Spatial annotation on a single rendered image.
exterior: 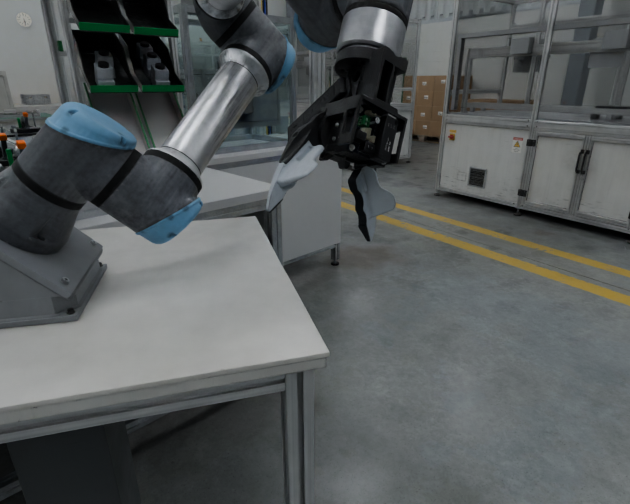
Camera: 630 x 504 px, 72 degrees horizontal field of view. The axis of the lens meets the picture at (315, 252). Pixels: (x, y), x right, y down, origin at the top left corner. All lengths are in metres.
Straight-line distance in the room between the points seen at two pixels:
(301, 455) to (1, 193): 0.62
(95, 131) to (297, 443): 0.57
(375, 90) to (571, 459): 1.60
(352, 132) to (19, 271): 0.55
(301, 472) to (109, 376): 0.36
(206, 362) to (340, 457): 1.10
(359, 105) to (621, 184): 3.90
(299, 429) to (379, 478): 0.90
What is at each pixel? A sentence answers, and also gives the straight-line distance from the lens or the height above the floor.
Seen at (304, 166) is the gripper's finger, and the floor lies 1.14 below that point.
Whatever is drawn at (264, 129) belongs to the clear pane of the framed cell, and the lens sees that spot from 2.59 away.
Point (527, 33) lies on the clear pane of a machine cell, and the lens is 4.66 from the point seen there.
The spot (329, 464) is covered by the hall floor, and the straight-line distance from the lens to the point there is 1.65.
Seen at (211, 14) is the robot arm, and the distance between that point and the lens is 0.94.
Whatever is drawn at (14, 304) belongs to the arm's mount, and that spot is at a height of 0.90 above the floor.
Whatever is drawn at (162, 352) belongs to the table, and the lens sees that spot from 0.67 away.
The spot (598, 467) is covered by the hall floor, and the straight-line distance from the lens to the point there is 1.90.
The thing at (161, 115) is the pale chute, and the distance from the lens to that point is 1.64.
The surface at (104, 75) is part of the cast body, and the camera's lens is 1.47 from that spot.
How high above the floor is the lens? 1.22
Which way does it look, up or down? 21 degrees down
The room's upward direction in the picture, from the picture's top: straight up
